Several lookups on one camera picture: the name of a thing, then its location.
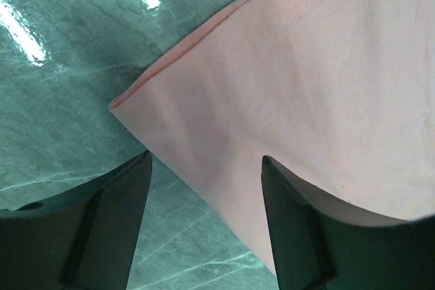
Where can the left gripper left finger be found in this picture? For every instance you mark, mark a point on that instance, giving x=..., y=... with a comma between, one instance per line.
x=83, y=238

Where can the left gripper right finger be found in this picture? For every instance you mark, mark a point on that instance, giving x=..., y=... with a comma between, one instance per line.
x=322, y=242

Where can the pink t shirt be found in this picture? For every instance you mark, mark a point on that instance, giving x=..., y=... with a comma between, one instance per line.
x=341, y=92

